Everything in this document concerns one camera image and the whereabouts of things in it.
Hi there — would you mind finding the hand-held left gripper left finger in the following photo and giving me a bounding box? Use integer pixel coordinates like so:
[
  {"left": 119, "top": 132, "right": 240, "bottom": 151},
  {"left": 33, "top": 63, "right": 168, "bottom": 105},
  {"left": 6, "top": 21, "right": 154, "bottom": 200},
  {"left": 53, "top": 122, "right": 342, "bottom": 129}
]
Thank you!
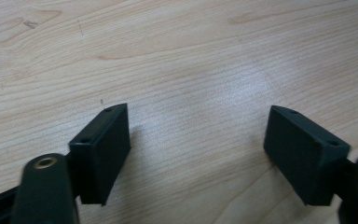
[{"left": 64, "top": 103, "right": 131, "bottom": 207}]

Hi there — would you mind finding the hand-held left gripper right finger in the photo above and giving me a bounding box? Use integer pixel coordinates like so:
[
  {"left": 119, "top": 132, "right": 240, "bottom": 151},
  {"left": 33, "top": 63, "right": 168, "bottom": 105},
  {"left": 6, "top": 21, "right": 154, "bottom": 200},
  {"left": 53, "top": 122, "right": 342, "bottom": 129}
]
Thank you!
[{"left": 263, "top": 105, "right": 358, "bottom": 207}]

